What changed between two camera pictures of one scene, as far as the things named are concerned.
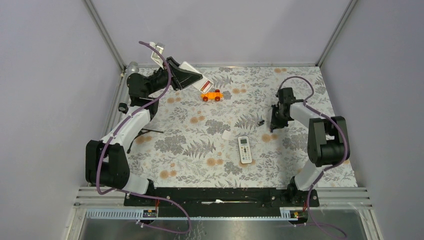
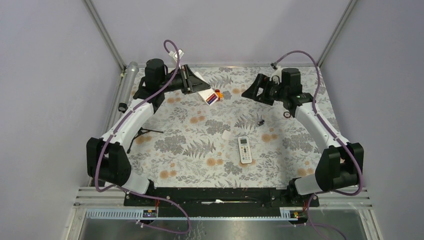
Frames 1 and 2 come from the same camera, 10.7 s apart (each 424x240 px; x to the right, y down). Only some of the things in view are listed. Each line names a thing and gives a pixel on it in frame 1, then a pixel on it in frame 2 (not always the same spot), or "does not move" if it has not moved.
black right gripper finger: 276,122 to 263,82
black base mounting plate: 224,201 does not move
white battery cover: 226,135 does not move
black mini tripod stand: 143,130 does not move
